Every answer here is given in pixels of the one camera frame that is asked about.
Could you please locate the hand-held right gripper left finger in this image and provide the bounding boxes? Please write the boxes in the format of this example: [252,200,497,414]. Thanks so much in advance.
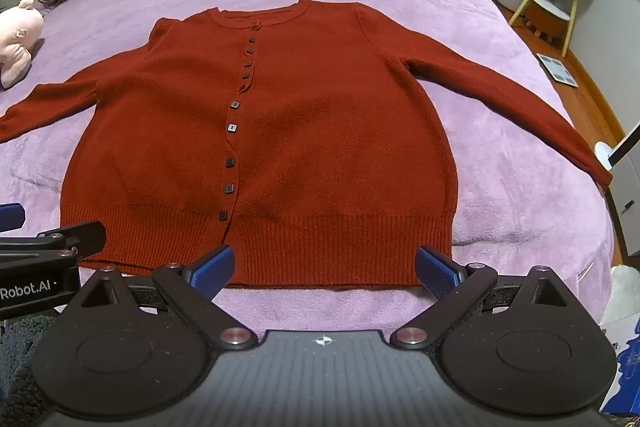
[65,244,258,353]

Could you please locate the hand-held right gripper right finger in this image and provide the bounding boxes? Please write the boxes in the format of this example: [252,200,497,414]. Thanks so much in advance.
[390,246,587,350]

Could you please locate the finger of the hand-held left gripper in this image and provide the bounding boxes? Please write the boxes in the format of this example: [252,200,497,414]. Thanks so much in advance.
[0,222,107,266]
[0,203,27,231]

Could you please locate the red knit cardigan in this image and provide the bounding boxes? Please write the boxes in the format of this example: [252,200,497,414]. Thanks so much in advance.
[0,0,614,291]

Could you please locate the person's left forearm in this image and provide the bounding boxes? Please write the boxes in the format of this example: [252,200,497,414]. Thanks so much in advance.
[0,314,57,427]

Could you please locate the pink plush toy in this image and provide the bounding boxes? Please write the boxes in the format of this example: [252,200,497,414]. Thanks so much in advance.
[0,0,46,90]

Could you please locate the white cabinet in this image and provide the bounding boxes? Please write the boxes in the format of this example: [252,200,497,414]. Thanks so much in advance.
[607,154,640,269]

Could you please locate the white stand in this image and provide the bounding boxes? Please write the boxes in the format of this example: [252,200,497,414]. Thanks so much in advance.
[594,122,640,172]

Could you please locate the purple bed sheet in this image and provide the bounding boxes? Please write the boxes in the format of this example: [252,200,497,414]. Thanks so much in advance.
[0,0,619,343]

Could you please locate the bathroom scale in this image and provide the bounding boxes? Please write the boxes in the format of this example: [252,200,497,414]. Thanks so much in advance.
[536,53,580,88]

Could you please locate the round brown stool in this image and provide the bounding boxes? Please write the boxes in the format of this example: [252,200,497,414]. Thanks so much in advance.
[525,0,572,40]

